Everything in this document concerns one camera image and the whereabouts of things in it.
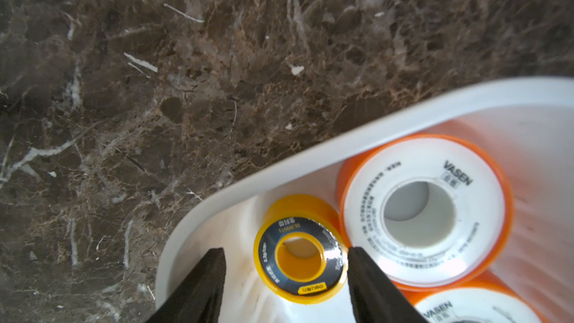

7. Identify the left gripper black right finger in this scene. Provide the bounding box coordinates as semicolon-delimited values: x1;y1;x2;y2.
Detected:
348;247;427;323

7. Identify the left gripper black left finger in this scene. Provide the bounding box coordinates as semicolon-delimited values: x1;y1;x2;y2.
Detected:
147;248;227;323

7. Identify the yellow black label tape roll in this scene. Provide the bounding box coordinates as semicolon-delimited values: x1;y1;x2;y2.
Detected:
254;194;348;304

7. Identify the orange white tape roll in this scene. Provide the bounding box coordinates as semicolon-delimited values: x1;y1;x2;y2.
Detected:
336;134;514;292
404;271;548;323

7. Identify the white plastic storage box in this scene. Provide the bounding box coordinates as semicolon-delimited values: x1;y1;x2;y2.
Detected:
155;77;573;322

